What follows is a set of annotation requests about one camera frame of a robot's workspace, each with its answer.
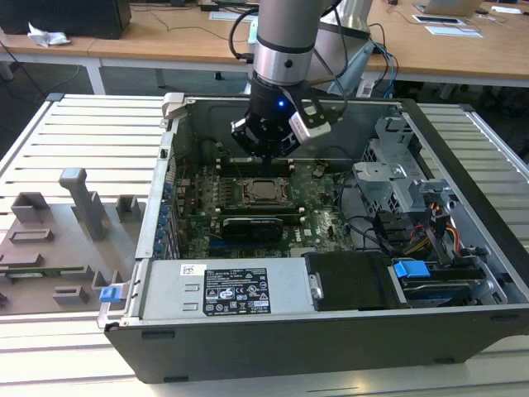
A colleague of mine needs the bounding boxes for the silver laptop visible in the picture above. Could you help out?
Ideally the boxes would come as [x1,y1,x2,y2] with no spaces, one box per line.
[412,0,487,17]

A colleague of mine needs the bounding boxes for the grey metal drive cage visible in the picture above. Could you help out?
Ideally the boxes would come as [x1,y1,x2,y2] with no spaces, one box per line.
[350,115,458,232]

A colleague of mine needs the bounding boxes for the silver CPU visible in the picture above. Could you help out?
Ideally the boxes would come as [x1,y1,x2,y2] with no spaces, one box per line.
[250,181,278,201]

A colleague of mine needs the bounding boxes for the metal socket cover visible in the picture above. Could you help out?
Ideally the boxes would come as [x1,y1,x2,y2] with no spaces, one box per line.
[242,178,290,207]

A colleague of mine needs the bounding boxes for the black RAM slot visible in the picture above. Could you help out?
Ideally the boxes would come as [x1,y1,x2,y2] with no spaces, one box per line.
[217,170,293,177]
[217,162,293,168]
[217,166,293,172]
[217,205,305,210]
[217,158,293,164]
[217,211,306,216]
[217,208,305,213]

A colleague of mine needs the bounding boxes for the blue expansion slot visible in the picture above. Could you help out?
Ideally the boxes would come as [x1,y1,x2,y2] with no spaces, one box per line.
[209,242,249,256]

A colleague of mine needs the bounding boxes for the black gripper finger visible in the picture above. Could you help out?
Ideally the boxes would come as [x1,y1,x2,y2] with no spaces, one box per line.
[230,117,270,166]
[269,133,302,166]

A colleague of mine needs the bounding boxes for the grey parts rack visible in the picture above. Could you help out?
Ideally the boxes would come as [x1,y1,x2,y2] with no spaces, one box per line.
[0,167,144,318]

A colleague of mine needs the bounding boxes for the green RAM stick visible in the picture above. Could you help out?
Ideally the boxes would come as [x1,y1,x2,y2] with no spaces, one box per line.
[0,266,86,277]

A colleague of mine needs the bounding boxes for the hard disk in blue carrier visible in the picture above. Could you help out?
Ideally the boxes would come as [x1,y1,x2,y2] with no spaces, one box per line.
[392,258,487,309]

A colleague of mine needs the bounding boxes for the silver power supply unit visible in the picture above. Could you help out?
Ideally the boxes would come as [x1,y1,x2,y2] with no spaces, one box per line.
[138,258,317,322]

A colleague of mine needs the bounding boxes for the yellow red power wires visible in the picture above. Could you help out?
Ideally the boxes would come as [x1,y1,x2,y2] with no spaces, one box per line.
[441,221,463,254]

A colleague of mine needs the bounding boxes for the black PC case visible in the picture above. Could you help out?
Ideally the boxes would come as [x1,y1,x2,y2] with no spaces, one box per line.
[97,93,529,384]

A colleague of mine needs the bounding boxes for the green motherboard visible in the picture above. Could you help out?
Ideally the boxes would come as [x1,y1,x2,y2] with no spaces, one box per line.
[173,161,357,260]

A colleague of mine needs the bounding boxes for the black plastic drive shroud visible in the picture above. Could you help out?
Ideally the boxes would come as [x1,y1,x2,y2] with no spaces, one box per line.
[304,251,410,312]

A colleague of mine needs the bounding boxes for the pale blue teach pendant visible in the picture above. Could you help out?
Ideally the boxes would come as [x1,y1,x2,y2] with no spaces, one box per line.
[326,41,375,97]

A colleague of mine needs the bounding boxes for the black box device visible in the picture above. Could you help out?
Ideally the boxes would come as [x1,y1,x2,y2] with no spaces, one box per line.
[0,0,132,41]

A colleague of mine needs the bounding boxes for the crumpled white paper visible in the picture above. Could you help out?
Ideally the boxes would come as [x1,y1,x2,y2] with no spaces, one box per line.
[26,21,71,49]

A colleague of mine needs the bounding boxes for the wooden desk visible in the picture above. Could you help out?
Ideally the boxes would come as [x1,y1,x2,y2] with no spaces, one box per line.
[0,0,529,96]

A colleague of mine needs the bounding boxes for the blue case latch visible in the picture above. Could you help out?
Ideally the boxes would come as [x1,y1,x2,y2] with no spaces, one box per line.
[100,285,126,308]

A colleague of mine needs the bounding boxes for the black graphics card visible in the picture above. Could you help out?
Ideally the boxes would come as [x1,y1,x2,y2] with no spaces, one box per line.
[222,216,285,246]

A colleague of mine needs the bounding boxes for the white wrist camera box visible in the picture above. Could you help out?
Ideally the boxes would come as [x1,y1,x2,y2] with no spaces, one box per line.
[288,96,333,144]

